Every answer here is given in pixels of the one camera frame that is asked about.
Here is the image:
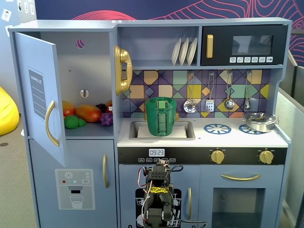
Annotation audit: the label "green plastic recipient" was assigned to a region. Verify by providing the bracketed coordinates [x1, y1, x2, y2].
[145, 104, 177, 137]

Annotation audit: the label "steel pot lid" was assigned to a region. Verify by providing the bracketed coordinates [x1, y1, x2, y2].
[244, 112, 276, 124]

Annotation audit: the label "grey toy sink basin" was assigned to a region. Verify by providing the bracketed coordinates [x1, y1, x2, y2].
[129, 120, 196, 141]

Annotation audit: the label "steel skimmer spoon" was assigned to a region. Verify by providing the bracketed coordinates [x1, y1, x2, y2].
[183, 72, 198, 114]

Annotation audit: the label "purple toy grapes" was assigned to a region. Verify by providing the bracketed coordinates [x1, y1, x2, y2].
[99, 112, 114, 126]

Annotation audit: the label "steel slotted spatula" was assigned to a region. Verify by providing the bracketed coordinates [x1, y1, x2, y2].
[205, 72, 216, 113]

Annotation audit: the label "large orange toy mango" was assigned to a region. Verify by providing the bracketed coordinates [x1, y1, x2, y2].
[75, 104, 103, 123]

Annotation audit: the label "gold toy telephone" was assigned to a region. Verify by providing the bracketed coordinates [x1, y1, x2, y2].
[113, 45, 133, 96]

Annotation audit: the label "white toy plate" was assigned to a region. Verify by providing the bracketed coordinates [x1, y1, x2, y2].
[171, 38, 182, 66]
[186, 37, 198, 66]
[178, 37, 190, 67]

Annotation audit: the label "blue dishwasher door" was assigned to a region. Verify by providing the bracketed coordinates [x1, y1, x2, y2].
[118, 164, 200, 228]

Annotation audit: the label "steel ladle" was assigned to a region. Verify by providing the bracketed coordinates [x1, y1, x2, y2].
[224, 70, 236, 111]

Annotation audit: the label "gold stove knob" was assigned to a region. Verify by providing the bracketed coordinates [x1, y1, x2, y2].
[258, 149, 274, 165]
[210, 149, 225, 164]

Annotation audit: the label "green bumpy toy fruit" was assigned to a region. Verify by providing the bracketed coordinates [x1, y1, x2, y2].
[64, 115, 80, 129]

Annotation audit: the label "small orange red toy mango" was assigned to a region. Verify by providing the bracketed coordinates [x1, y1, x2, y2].
[62, 100, 76, 117]

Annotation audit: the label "steel serving spoon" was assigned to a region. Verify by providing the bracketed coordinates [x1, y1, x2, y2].
[244, 70, 253, 110]

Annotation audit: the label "blue oven door with window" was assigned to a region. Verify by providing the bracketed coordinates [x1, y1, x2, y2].
[200, 165, 285, 228]

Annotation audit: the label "steel cooking pot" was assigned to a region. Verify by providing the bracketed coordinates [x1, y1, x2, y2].
[242, 116, 279, 133]

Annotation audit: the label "black toy microwave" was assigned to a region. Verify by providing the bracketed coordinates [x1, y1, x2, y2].
[200, 24, 288, 67]

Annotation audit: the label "blue freezer door with dispenser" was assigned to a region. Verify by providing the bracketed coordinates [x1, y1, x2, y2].
[28, 139, 117, 228]

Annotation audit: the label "blue fridge door with list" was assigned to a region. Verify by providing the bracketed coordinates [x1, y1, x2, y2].
[13, 32, 67, 168]

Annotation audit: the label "grey office partition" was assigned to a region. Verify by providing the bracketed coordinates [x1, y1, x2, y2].
[276, 51, 304, 228]

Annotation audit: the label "yellow bean bag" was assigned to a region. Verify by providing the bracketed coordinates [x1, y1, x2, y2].
[0, 85, 19, 136]

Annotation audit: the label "black looped cable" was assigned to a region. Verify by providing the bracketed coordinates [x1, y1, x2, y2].
[169, 164, 184, 179]

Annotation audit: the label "red white black cable bundle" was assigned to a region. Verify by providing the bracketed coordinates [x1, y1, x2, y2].
[138, 167, 152, 224]

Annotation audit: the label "gold freezer door handle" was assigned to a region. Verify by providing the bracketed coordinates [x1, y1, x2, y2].
[102, 154, 110, 189]

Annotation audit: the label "gold microwave handle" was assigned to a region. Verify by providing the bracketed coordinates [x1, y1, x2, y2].
[206, 34, 214, 58]

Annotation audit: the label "gold dishwasher door handle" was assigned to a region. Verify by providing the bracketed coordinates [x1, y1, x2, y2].
[187, 187, 192, 220]

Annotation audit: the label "gold curved fridge door handle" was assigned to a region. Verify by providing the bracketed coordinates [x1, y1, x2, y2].
[45, 100, 60, 147]

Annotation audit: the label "gold oven door handle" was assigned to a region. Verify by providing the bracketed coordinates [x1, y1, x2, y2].
[220, 174, 261, 182]

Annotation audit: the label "black cable at arm base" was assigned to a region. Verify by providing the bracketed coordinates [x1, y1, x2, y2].
[174, 219, 208, 228]

